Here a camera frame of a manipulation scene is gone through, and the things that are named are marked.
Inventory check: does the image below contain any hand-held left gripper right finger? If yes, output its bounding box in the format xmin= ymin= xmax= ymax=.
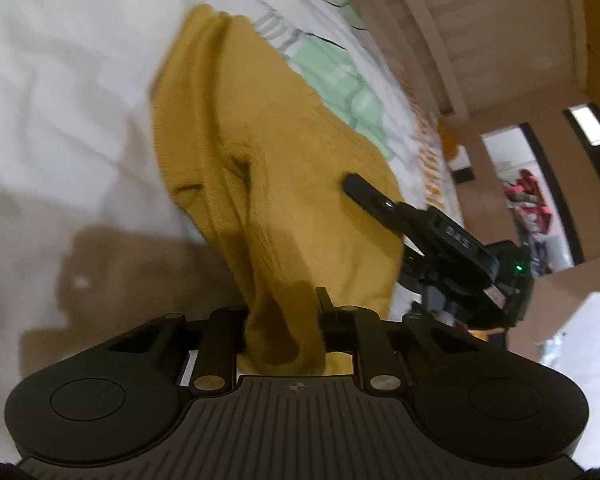
xmin=315 ymin=287 xmax=487 ymax=392

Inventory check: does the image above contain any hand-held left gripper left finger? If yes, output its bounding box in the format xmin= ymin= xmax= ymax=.
xmin=105 ymin=305 xmax=251 ymax=394

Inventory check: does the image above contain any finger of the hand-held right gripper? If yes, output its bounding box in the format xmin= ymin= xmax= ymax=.
xmin=342 ymin=173 xmax=429 ymax=234

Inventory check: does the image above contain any mustard yellow knit sweater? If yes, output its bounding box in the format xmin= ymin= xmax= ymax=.
xmin=147 ymin=5 xmax=404 ymax=377

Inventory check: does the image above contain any pile of colourful clothes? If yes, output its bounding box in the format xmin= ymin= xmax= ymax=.
xmin=501 ymin=169 xmax=555 ymax=238

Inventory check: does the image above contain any orange bedsheet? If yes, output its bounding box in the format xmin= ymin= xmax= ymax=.
xmin=436 ymin=121 xmax=465 ymax=162

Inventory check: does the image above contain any white leaf-print duvet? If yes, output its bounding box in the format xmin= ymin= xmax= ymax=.
xmin=0 ymin=0 xmax=467 ymax=441

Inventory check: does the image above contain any black metal frame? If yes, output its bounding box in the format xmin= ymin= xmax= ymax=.
xmin=519 ymin=104 xmax=600 ymax=267

